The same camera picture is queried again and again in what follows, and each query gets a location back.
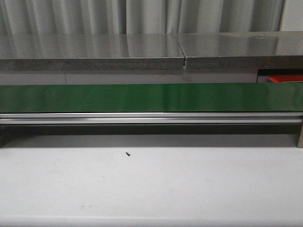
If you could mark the aluminium conveyor frame rail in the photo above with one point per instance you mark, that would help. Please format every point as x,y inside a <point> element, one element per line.
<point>151,118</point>

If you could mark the left grey stone countertop slab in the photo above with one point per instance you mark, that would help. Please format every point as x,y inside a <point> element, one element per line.
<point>90,52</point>

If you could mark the grey stone countertop slab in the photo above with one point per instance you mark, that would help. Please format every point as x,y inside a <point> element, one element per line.
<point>90,52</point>
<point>243,51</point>

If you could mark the right grey stone countertop slab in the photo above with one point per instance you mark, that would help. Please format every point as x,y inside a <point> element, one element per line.
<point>243,51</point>

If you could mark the green conveyor belt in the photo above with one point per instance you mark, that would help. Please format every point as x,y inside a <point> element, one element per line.
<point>187,97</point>

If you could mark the red plastic tray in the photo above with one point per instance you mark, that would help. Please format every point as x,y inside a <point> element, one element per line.
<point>286,78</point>

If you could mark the white pleated curtain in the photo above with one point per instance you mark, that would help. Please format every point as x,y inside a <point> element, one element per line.
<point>138,16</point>

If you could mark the steel conveyor support bracket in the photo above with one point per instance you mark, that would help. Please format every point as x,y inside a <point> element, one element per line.
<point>300,137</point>

